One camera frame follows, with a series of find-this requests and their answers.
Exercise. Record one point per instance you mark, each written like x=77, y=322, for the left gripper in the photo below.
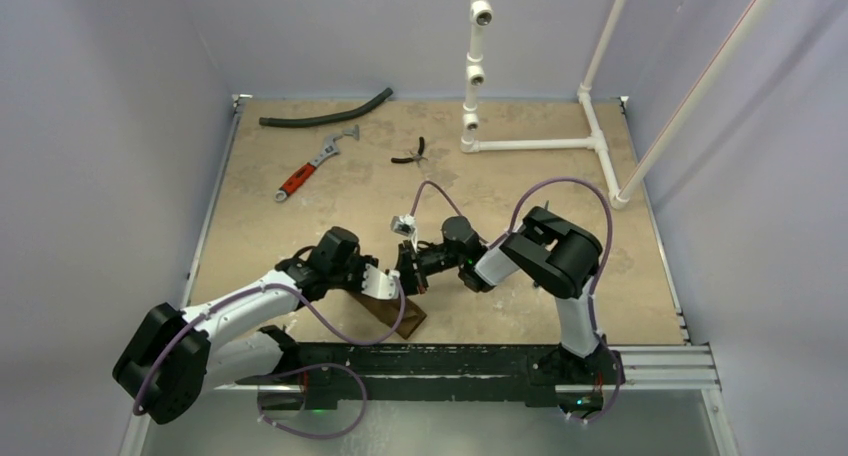
x=359, y=263

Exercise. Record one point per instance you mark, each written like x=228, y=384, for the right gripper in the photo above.
x=411, y=269

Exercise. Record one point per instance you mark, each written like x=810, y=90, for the brown cloth napkin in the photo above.
x=387, y=312

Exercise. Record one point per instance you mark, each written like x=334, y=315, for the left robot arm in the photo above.
x=176, y=355

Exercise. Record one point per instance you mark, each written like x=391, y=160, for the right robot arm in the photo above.
x=560, y=257

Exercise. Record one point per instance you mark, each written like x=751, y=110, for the black pliers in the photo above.
x=413, y=157

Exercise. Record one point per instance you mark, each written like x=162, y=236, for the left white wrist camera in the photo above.
x=380, y=284

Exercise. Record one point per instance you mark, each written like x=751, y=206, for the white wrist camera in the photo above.
x=406, y=226
x=380, y=284

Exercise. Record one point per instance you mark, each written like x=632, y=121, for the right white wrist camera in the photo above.
x=406, y=226

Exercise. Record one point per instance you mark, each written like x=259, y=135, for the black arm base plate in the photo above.
x=536, y=375

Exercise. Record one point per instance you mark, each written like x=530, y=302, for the red handled adjustable wrench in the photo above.
x=329, y=149

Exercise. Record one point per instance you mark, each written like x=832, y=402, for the aluminium frame rail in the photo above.
x=491, y=165

